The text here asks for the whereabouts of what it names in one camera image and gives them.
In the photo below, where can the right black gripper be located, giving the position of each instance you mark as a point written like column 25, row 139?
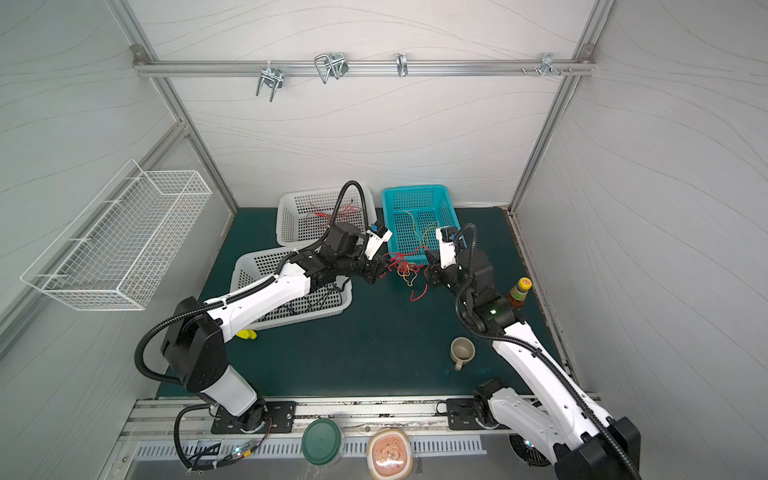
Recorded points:
column 436, row 273

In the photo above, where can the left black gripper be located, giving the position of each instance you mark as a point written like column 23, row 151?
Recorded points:
column 377, row 267

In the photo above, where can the red alligator clip lead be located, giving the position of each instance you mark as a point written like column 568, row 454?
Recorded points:
column 318, row 218

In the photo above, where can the white plastic basket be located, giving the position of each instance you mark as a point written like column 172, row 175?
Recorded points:
column 303, row 216
column 330, row 300

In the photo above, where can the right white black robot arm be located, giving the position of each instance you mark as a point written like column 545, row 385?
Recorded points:
column 564, row 427

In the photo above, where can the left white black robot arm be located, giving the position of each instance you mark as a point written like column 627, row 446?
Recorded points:
column 189, row 348

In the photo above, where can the teal plastic basket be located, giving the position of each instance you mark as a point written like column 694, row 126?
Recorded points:
column 413, row 214

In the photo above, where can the beige ceramic mug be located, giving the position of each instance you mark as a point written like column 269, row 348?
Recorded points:
column 462, row 351

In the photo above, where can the brown sauce bottle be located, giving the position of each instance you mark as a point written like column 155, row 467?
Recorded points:
column 519, row 292

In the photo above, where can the green round lid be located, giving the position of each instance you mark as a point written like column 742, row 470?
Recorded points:
column 322, row 442

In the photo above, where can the pink lidded food container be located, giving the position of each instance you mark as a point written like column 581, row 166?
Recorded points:
column 389, row 455

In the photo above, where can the middle metal u-bolt clamp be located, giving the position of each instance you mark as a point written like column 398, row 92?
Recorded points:
column 331, row 65

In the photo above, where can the metal u-bolt clamp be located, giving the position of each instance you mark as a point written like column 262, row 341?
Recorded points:
column 271, row 80
column 331, row 65

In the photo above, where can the small metal hook clamp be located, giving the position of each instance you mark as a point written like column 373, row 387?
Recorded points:
column 401, row 65

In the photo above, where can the loose wiring harness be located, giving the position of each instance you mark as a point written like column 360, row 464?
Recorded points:
column 222, row 456

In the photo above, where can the left metal u-bolt clamp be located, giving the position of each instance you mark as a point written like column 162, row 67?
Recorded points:
column 271, row 80

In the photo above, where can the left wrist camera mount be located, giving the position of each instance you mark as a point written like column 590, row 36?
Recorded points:
column 377, row 235

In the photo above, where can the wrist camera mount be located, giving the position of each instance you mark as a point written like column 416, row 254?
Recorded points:
column 447, row 237
column 377, row 235

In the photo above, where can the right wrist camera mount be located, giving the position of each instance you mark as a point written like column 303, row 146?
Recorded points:
column 447, row 237

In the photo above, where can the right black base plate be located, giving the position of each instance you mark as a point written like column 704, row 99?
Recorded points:
column 461, row 413

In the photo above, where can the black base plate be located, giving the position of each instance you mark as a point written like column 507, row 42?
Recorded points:
column 279, row 417
column 461, row 413

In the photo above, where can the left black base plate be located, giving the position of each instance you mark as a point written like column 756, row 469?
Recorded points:
column 279, row 417

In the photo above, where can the right metal bracket clamp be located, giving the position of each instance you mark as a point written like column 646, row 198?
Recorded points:
column 547, row 67

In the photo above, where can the white wire wall basket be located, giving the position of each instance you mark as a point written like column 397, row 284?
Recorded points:
column 114, row 254

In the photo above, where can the aluminium cross rail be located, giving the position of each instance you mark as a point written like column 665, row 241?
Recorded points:
column 357, row 68

